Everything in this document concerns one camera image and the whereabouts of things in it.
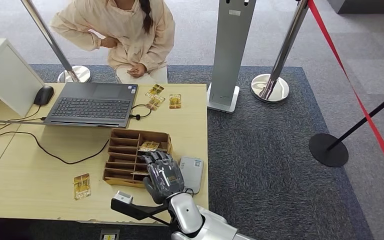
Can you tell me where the silver kiosk stand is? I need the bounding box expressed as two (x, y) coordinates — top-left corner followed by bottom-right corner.
(206, 0), (257, 115)

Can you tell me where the long black power cable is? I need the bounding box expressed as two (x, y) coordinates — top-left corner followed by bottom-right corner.
(0, 121), (111, 166)

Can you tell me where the black stanchion post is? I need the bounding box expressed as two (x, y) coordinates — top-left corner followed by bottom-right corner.
(308, 84), (384, 168)

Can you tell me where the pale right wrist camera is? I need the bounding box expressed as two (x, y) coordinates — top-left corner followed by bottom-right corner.
(114, 190), (134, 205)

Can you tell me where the wooden card holder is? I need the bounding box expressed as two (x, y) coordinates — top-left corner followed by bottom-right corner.
(102, 128), (173, 189)

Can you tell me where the thin black mouse cable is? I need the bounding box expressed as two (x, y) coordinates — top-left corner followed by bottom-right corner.
(0, 98), (47, 127)

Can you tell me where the dark grey counter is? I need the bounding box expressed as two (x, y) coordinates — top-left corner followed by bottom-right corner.
(326, 0), (384, 15)

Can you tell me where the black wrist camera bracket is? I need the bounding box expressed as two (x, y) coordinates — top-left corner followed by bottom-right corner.
(110, 198), (172, 222)

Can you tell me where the person's right hand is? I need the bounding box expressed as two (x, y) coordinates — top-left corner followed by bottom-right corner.
(100, 37), (118, 49)

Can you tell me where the white desktop monitor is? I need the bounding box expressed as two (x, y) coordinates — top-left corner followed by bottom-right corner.
(0, 38), (46, 117)

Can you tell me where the person's ID card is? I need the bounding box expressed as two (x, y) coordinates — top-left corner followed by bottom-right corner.
(145, 95), (166, 111)

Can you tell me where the chrome stanchion post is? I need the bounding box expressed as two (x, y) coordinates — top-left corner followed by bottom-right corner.
(19, 0), (93, 84)
(250, 0), (310, 104)

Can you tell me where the pale grey card reader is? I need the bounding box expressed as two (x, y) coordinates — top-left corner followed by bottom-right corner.
(178, 156), (205, 195)

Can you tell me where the black computer mouse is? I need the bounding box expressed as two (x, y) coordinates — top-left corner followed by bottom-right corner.
(33, 85), (55, 106)

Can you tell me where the dark grey laptop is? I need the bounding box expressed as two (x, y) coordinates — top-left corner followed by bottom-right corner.
(0, 82), (139, 129)

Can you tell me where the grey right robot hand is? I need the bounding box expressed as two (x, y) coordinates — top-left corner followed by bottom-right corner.
(139, 150), (187, 205)

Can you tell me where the person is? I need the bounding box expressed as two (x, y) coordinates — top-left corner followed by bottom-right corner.
(48, 0), (176, 85)

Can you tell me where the looped black laptop cable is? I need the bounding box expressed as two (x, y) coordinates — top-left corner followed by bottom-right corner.
(129, 103), (152, 121)

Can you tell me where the person's left hand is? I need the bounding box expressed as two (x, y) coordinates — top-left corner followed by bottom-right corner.
(127, 62), (148, 78)

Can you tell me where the floor power socket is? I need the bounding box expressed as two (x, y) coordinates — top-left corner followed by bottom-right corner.
(99, 229), (121, 240)

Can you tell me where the dark grey rug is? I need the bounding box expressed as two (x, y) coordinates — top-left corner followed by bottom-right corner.
(29, 64), (375, 240)

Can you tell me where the red barrier belt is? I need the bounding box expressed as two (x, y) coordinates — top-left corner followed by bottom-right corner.
(307, 0), (384, 190)

